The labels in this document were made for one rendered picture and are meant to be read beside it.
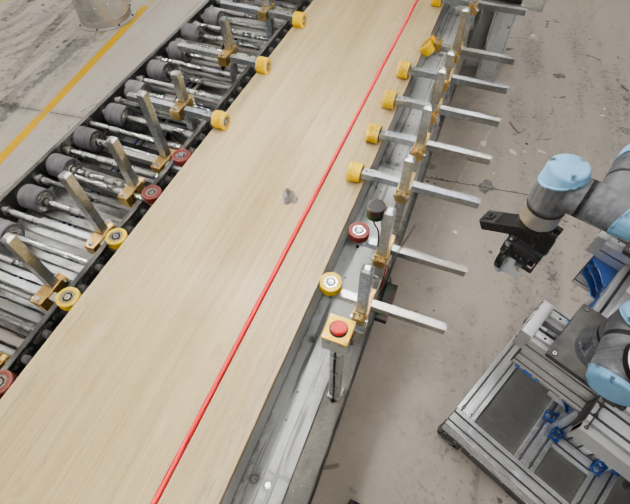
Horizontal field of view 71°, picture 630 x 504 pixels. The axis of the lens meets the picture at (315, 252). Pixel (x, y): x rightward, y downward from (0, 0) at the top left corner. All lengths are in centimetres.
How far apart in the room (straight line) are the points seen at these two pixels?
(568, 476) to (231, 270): 159
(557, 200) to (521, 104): 312
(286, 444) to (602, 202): 121
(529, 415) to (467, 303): 70
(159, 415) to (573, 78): 399
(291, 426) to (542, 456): 109
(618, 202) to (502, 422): 146
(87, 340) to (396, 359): 149
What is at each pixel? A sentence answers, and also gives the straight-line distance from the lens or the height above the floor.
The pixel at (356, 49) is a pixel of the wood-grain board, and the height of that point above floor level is 90.
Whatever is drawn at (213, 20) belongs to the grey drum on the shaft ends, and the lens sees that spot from 315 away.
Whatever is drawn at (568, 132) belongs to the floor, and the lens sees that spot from 389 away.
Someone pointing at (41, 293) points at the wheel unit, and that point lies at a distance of 188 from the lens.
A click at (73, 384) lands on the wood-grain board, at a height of 90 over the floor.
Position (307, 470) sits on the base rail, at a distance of 155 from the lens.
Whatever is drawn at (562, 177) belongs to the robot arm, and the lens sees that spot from 89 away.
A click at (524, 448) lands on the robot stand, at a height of 23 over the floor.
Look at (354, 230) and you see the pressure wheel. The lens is 168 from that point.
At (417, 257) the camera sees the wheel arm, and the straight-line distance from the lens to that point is 169.
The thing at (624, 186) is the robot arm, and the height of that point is 165.
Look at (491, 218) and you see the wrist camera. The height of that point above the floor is 145.
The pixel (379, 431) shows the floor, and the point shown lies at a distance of 231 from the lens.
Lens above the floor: 224
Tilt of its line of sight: 55 degrees down
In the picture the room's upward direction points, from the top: 2 degrees counter-clockwise
